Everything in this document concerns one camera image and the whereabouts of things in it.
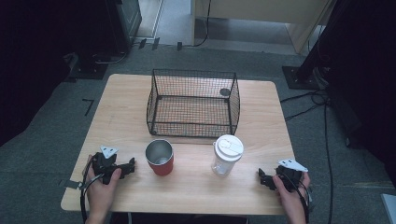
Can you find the grey tape strip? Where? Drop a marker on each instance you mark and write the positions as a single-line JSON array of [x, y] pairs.
[[73, 184]]

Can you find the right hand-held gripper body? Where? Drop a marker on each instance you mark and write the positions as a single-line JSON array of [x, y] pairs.
[[291, 175]]

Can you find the black flat stand base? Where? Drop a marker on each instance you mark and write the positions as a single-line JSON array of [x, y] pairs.
[[88, 70]]

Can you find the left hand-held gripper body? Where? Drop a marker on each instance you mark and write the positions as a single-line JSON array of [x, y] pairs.
[[104, 163]]

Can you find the dark curtain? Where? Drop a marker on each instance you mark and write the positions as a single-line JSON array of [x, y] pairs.
[[31, 62], [370, 77]]

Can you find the light wooden furniture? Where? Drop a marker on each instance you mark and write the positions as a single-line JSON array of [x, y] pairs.
[[267, 9]]

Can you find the clear bottle with white lid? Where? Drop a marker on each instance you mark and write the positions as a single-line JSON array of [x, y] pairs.
[[229, 147]]

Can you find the black stand with base plate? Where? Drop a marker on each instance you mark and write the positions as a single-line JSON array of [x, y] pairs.
[[306, 74]]

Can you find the red metal cup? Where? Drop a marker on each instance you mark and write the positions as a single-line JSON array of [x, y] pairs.
[[162, 166]]

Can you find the black cabinet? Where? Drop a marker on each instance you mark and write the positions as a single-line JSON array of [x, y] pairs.
[[126, 21]]

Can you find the person's left hand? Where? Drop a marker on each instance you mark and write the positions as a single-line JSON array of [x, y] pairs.
[[98, 194]]

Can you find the black round disc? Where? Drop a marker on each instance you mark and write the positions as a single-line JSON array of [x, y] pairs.
[[224, 91]]

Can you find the white flat object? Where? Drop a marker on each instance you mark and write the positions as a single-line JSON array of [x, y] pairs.
[[389, 208]]

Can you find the person's right hand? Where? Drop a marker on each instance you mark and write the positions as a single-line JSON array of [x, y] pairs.
[[292, 199]]

